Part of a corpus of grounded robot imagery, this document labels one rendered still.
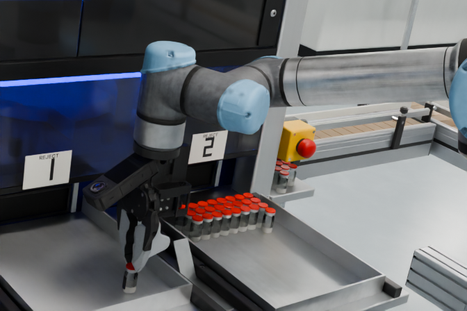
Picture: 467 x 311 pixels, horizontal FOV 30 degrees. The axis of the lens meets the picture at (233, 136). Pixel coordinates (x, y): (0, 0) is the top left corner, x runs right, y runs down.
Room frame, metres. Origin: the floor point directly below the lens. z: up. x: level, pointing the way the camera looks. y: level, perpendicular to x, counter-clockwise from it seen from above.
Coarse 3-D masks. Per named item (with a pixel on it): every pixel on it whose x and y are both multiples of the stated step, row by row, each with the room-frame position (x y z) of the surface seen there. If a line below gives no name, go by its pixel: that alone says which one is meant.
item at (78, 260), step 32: (32, 224) 1.38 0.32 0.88; (64, 224) 1.40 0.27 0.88; (96, 224) 1.42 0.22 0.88; (0, 256) 1.25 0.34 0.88; (32, 256) 1.27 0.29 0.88; (64, 256) 1.29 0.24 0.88; (96, 256) 1.30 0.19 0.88; (32, 288) 1.17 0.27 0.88; (64, 288) 1.19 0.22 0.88; (96, 288) 1.20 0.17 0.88; (160, 288) 1.24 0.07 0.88
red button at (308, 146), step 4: (304, 140) 1.70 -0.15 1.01; (308, 140) 1.70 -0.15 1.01; (312, 140) 1.70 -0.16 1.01; (300, 144) 1.69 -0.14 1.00; (304, 144) 1.69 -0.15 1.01; (308, 144) 1.69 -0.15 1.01; (312, 144) 1.69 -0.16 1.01; (300, 148) 1.69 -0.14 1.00; (304, 148) 1.68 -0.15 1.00; (308, 148) 1.68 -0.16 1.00; (312, 148) 1.69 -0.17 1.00; (300, 152) 1.69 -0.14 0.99; (304, 152) 1.68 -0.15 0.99; (308, 152) 1.68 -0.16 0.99; (312, 152) 1.69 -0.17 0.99; (304, 156) 1.68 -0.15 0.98; (308, 156) 1.69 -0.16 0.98
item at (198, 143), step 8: (192, 136) 1.52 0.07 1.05; (200, 136) 1.53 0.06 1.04; (208, 136) 1.54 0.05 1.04; (216, 136) 1.56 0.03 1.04; (224, 136) 1.57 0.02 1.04; (192, 144) 1.52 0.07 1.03; (200, 144) 1.53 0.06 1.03; (208, 144) 1.55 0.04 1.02; (216, 144) 1.56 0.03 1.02; (224, 144) 1.57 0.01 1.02; (192, 152) 1.52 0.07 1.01; (200, 152) 1.53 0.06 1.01; (208, 152) 1.55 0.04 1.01; (216, 152) 1.56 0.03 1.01; (192, 160) 1.52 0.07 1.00; (200, 160) 1.54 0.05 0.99; (208, 160) 1.55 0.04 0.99
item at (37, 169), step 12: (36, 156) 1.30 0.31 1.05; (48, 156) 1.31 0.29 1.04; (60, 156) 1.33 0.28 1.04; (24, 168) 1.29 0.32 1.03; (36, 168) 1.30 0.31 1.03; (48, 168) 1.32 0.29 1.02; (60, 168) 1.33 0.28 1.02; (24, 180) 1.29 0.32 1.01; (36, 180) 1.30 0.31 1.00; (48, 180) 1.32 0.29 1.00; (60, 180) 1.33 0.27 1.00
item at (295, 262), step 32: (288, 224) 1.54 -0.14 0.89; (224, 256) 1.38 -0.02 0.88; (256, 256) 1.41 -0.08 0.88; (288, 256) 1.43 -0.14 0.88; (320, 256) 1.45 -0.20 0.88; (352, 256) 1.41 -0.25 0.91; (256, 288) 1.29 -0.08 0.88; (288, 288) 1.31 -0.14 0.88; (320, 288) 1.33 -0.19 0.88; (352, 288) 1.30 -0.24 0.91
